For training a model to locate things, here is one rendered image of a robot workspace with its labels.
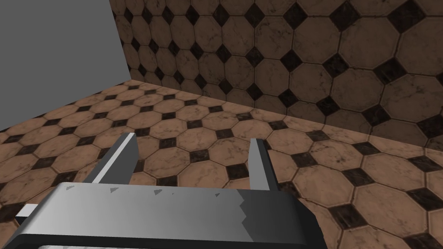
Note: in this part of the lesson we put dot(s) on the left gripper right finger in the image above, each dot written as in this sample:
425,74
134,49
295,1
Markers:
260,166

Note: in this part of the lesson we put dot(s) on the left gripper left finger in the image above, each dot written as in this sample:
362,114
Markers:
117,160

